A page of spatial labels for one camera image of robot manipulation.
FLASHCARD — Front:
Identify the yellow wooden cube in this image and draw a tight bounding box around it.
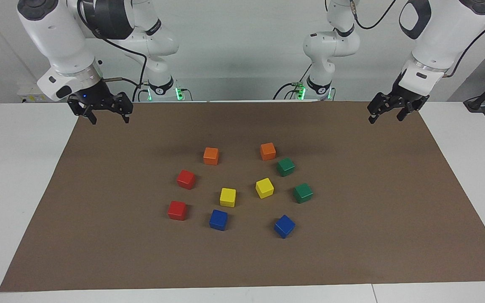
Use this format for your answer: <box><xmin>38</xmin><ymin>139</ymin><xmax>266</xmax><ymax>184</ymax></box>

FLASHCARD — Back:
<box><xmin>219</xmin><ymin>188</ymin><xmax>237</xmax><ymax>208</ymax></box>
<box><xmin>255</xmin><ymin>178</ymin><xmax>275</xmax><ymax>199</ymax></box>

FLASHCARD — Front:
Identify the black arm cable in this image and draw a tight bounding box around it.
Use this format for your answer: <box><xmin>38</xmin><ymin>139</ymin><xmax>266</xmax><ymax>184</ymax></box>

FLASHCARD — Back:
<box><xmin>76</xmin><ymin>0</ymin><xmax>149</xmax><ymax>102</ymax></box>
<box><xmin>350</xmin><ymin>0</ymin><xmax>485</xmax><ymax>79</ymax></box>

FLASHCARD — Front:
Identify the black base power cable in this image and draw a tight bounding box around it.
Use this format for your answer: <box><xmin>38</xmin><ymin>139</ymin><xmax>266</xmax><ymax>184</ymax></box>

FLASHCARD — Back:
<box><xmin>273</xmin><ymin>63</ymin><xmax>313</xmax><ymax>101</ymax></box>

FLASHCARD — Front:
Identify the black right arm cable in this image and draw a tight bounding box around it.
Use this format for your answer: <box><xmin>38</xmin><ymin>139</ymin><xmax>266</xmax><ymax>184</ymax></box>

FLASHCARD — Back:
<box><xmin>76</xmin><ymin>0</ymin><xmax>149</xmax><ymax>102</ymax></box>

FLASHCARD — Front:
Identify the brown paper mat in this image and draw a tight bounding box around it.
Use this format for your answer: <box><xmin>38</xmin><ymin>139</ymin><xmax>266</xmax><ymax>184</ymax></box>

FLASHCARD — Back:
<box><xmin>0</xmin><ymin>101</ymin><xmax>485</xmax><ymax>292</ymax></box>

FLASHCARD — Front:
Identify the beige power strip box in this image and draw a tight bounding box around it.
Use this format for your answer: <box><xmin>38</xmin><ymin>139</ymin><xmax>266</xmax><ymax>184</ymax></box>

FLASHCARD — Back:
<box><xmin>18</xmin><ymin>83</ymin><xmax>54</xmax><ymax>104</ymax></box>

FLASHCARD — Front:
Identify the blue wooden cube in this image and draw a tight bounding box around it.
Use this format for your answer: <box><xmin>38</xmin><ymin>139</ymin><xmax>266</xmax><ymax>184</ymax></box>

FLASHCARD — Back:
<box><xmin>209</xmin><ymin>209</ymin><xmax>229</xmax><ymax>231</ymax></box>
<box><xmin>274</xmin><ymin>215</ymin><xmax>296</xmax><ymax>239</ymax></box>

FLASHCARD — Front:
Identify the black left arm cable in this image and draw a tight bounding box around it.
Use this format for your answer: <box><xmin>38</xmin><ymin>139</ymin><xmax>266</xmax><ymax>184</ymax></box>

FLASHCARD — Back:
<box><xmin>350</xmin><ymin>0</ymin><xmax>485</xmax><ymax>79</ymax></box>

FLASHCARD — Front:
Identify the red wooden cube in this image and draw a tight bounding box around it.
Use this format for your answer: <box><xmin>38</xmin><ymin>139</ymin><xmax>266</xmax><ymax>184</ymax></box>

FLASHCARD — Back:
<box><xmin>176</xmin><ymin>169</ymin><xmax>196</xmax><ymax>190</ymax></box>
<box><xmin>167</xmin><ymin>200</ymin><xmax>187</xmax><ymax>221</ymax></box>

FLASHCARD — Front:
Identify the green wooden cube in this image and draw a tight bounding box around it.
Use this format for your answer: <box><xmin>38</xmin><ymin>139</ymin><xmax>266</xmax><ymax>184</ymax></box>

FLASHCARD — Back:
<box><xmin>293</xmin><ymin>183</ymin><xmax>314</xmax><ymax>204</ymax></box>
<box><xmin>277</xmin><ymin>157</ymin><xmax>296</xmax><ymax>177</ymax></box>

